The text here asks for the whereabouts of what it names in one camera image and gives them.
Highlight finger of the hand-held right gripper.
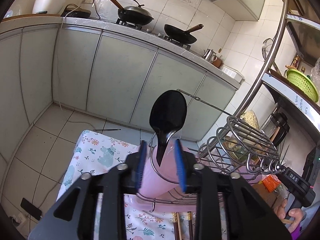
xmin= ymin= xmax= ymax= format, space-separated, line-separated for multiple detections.
xmin=274 ymin=164 xmax=290 ymax=174

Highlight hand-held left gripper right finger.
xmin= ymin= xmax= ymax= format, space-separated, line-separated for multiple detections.
xmin=174 ymin=139 xmax=292 ymax=240

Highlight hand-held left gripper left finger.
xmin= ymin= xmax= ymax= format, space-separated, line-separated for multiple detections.
xmin=29 ymin=140 xmax=148 ymax=240

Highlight pink plastic utensil holder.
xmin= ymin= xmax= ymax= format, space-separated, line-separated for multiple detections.
xmin=126 ymin=140 xmax=263 ymax=213

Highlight black spoon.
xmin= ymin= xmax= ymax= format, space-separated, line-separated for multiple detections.
xmin=149 ymin=90 xmax=187 ymax=167

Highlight dark chopstick with gold band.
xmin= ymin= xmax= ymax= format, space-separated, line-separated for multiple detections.
xmin=187 ymin=211 xmax=194 ymax=240

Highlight metal wire utensil rack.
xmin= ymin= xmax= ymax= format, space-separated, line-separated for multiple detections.
xmin=147 ymin=116 xmax=285 ymax=213

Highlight person's right hand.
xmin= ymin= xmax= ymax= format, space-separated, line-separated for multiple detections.
xmin=274 ymin=197 xmax=307 ymax=230

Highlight orange snack packet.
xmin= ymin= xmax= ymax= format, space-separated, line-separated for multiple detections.
xmin=261 ymin=174 xmax=282 ymax=192

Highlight cardboard box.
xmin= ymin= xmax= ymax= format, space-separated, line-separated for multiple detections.
xmin=250 ymin=180 xmax=288 ymax=210

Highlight floral printed cloth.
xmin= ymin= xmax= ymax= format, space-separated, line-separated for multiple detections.
xmin=59 ymin=129 xmax=200 ymax=240

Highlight black blender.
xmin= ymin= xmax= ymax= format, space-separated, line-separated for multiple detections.
xmin=262 ymin=111 xmax=290 ymax=147

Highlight cardboard shelf liner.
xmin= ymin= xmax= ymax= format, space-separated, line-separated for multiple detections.
xmin=262 ymin=67 xmax=320 ymax=130

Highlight green plastic basket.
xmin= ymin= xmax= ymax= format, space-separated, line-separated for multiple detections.
xmin=286 ymin=69 xmax=320 ymax=103

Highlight grey lower kitchen cabinets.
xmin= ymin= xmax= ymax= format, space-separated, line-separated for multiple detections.
xmin=0 ymin=22 xmax=242 ymax=142

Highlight small metal kettle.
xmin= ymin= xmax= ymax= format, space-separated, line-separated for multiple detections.
xmin=202 ymin=49 xmax=217 ymax=61

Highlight black flat device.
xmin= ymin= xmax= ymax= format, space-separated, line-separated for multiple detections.
xmin=20 ymin=197 xmax=42 ymax=220

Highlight metal shelf rack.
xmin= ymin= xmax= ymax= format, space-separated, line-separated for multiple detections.
xmin=234 ymin=0 xmax=320 ymax=140

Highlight black frying pan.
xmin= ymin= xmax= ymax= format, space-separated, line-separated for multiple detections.
xmin=164 ymin=24 xmax=204 ymax=45

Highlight white power strip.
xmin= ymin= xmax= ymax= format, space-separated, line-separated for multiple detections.
xmin=10 ymin=214 xmax=28 ymax=228

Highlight gas stove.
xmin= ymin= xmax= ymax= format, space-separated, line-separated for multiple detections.
xmin=115 ymin=17 xmax=193 ymax=50

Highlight black wok with lid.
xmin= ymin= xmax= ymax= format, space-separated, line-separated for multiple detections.
xmin=108 ymin=0 xmax=155 ymax=26

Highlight white kitchen countertop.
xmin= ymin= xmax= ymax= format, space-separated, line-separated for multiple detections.
xmin=0 ymin=14 xmax=245 ymax=90

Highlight upper kitchen cabinets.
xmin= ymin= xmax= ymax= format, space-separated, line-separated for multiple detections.
xmin=212 ymin=0 xmax=269 ymax=22

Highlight white rice cooker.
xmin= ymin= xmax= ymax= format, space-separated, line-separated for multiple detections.
xmin=32 ymin=0 xmax=69 ymax=15

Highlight metal wire skimmer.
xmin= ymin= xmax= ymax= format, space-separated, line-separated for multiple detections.
xmin=261 ymin=38 xmax=275 ymax=60

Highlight white power cable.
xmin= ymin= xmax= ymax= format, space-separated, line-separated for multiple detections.
xmin=54 ymin=1 xmax=100 ymax=128

